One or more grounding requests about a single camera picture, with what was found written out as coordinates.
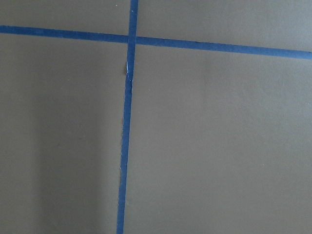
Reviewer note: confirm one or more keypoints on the crossing blue tape strip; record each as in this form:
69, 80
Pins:
68, 34

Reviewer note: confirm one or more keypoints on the long blue tape strip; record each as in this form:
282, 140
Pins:
130, 64

